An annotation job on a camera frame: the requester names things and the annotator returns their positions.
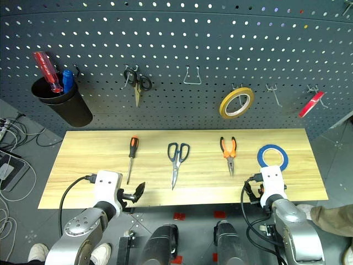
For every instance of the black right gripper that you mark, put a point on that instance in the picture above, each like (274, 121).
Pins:
(253, 193)

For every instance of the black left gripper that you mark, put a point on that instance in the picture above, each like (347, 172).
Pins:
(122, 196)

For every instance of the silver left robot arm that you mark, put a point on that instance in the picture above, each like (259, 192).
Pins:
(80, 234)

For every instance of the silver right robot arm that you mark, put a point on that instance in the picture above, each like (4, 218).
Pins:
(298, 232)

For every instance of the blue tape roll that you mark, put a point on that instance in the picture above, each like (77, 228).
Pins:
(260, 156)

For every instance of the blue and black scissors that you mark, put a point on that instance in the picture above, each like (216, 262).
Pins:
(175, 171)

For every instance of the orange needle nose pliers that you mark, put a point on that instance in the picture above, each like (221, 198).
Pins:
(229, 157)

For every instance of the orange and black screwdriver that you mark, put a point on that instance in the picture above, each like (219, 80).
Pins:
(133, 146)

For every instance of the white shoe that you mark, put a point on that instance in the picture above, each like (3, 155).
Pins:
(348, 255)
(101, 252)
(38, 252)
(304, 211)

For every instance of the dark rounded shape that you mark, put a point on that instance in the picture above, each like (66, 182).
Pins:
(230, 245)
(161, 245)

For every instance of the dark grey perforated pegboard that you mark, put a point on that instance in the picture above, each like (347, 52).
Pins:
(165, 113)

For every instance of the khaki trouser leg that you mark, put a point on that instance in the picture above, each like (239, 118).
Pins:
(333, 220)

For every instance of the yellow tape roll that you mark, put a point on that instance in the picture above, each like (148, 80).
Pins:
(224, 106)

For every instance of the silver double pegboard hook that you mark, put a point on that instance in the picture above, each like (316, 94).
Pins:
(126, 82)
(323, 104)
(276, 97)
(243, 100)

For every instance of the red tape roll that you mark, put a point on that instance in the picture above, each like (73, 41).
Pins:
(310, 106)

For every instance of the black cup holder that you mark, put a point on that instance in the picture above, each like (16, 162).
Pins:
(70, 110)

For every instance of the grey flat box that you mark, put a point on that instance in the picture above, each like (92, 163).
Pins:
(15, 176)

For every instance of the white power adapter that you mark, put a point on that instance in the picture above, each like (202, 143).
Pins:
(6, 170)

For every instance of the small black pegboard hook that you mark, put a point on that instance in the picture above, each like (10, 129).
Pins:
(78, 72)

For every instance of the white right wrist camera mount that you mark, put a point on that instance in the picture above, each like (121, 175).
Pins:
(271, 185)

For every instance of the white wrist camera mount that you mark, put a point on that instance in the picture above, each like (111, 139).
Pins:
(271, 185)
(106, 190)

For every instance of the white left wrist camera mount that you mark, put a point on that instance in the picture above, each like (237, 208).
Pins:
(106, 190)

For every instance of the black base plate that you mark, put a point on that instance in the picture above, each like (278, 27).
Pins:
(128, 251)

